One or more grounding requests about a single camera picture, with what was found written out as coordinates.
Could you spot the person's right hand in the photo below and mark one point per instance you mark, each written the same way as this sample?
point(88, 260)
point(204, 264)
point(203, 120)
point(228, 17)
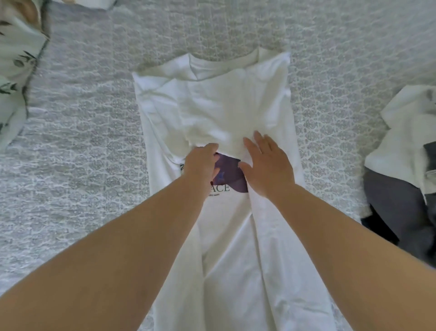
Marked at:
point(269, 167)

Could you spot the person's left hand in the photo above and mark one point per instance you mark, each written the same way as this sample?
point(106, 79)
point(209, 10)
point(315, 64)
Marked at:
point(199, 167)

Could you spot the white garment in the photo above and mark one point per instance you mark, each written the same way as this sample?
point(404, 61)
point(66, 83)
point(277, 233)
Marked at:
point(231, 102)

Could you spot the bed with grey patterned sheet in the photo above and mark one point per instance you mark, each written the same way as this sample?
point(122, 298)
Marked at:
point(88, 136)

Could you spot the dark grey garment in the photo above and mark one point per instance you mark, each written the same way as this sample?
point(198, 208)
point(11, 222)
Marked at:
point(402, 211)

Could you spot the white printed t-shirt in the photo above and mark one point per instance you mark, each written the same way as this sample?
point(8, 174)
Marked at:
point(405, 129)

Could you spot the person's left forearm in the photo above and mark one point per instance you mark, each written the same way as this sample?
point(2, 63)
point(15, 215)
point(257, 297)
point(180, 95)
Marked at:
point(102, 259)

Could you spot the person's right forearm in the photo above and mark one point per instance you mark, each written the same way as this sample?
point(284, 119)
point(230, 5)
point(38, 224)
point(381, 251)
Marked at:
point(361, 259)

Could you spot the floral quilt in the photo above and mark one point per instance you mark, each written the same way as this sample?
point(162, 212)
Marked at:
point(88, 3)

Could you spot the floral pillow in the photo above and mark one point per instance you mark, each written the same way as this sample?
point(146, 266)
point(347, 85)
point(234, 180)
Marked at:
point(17, 68)

